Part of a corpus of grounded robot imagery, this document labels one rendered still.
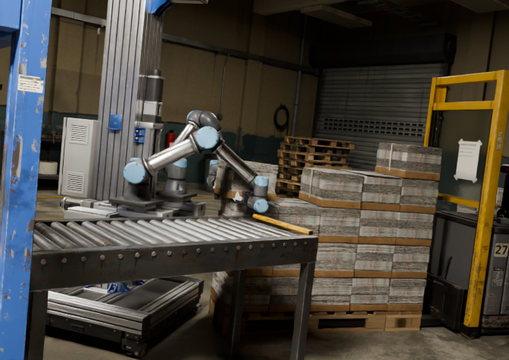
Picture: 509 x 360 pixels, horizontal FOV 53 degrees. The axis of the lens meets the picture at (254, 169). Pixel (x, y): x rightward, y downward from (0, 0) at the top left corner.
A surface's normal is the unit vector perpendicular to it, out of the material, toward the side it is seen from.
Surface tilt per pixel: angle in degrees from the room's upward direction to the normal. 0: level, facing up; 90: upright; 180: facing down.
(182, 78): 90
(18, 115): 90
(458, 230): 90
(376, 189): 90
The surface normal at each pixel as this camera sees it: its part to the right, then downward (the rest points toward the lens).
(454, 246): -0.94, -0.08
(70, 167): -0.29, 0.04
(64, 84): 0.62, 0.12
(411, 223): 0.32, 0.10
